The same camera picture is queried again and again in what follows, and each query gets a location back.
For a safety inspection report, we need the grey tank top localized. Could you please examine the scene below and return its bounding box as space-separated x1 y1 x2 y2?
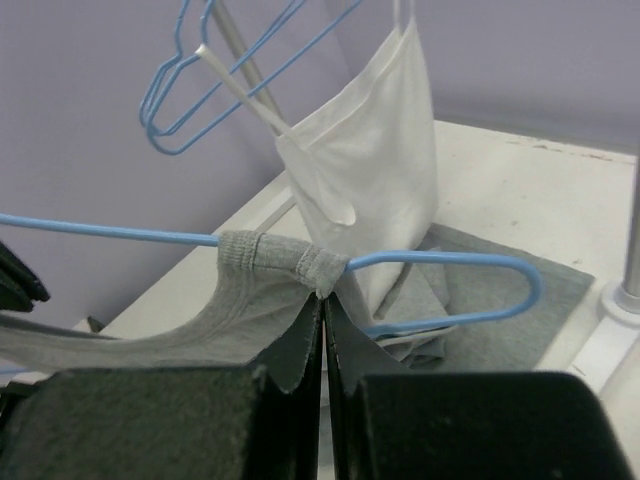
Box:
1 231 450 373

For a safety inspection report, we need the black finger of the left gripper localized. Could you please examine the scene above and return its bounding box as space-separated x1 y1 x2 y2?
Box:
0 243 50 312

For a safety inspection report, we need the blue hanger with white top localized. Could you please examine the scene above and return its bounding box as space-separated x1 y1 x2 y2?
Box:
138 1 361 156

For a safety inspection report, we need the white tank top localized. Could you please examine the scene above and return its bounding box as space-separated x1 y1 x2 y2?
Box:
197 0 440 319

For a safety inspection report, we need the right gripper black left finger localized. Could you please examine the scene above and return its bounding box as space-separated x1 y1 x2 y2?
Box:
1 298 321 479

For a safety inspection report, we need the grey cloth mat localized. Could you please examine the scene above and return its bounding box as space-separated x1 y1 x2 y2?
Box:
87 224 596 374

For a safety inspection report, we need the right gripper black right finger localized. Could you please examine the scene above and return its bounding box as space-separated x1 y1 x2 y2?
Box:
323 297 633 479

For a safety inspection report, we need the blue wire hanger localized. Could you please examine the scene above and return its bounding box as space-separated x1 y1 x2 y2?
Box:
0 212 545 341

